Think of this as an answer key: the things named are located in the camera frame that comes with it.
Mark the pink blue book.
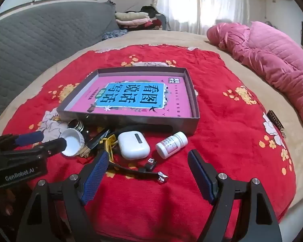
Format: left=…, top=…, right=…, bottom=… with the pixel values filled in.
left=71, top=77, right=194, bottom=118

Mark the grey quilted sofa cover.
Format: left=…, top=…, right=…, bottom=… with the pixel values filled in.
left=0, top=1, right=120, bottom=131

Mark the stack of folded clothes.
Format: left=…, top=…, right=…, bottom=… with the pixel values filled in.
left=115, top=5, right=167, bottom=31

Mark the blue patterned cloth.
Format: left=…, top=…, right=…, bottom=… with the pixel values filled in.
left=102, top=29, right=129, bottom=41

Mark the white curtain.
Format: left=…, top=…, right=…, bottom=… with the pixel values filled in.
left=155, top=0, right=250, bottom=34

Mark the grey cardboard box tray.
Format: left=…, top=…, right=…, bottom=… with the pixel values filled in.
left=56, top=67, right=200, bottom=137

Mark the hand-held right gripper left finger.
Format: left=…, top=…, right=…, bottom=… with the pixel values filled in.
left=16, top=152, right=110, bottom=242

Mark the pink quilt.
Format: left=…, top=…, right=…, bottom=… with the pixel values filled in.
left=206, top=21, right=303, bottom=137

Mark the red floral blanket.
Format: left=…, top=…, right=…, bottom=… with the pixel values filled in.
left=9, top=44, right=297, bottom=242

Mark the white earbuds case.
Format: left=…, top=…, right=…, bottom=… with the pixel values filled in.
left=117, top=130, right=151, bottom=160

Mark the white bottle cap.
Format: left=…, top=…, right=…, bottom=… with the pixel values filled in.
left=61, top=128, right=85, bottom=156

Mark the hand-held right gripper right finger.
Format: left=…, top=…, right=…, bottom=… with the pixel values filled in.
left=188, top=150, right=283, bottom=242

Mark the yellow black wrist watch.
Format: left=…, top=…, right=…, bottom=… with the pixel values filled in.
left=101, top=124, right=172, bottom=185

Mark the threaded metal ring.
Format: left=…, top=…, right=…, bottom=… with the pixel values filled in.
left=68, top=120, right=84, bottom=131

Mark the white pill bottle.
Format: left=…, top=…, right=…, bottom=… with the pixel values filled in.
left=155, top=131, right=188, bottom=160

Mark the red black lighter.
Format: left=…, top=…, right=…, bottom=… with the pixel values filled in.
left=144, top=158, right=157, bottom=172

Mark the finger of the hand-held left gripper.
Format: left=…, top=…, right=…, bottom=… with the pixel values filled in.
left=0, top=131, right=45, bottom=152
left=0, top=137, right=67, bottom=160

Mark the beige bed sheet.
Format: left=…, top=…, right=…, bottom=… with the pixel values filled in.
left=0, top=29, right=303, bottom=207

